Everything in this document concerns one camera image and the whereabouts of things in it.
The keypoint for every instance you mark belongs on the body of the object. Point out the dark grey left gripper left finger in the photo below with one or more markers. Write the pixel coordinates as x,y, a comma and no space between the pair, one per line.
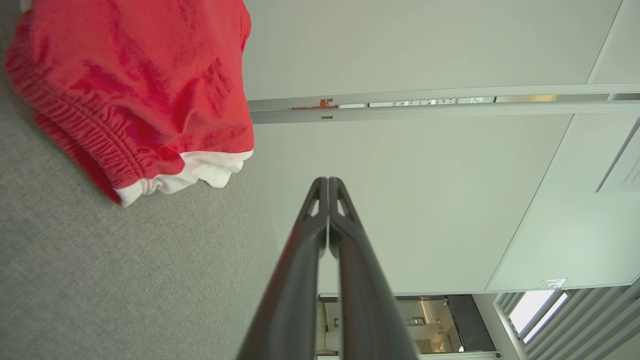
295,280

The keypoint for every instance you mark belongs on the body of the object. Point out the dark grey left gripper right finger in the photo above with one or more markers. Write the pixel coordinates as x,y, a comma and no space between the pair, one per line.
365,300

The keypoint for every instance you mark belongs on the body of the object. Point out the red shorts white trim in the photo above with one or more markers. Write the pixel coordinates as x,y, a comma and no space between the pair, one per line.
130,85

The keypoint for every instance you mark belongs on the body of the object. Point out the grey fabric sofa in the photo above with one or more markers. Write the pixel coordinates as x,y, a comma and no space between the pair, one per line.
150,275

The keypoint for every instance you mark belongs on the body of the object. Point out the grey slatted window blinds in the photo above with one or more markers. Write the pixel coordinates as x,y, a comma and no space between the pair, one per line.
590,325

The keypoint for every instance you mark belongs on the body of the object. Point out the grey aluminium partition post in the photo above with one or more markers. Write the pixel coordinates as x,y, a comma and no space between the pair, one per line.
450,111

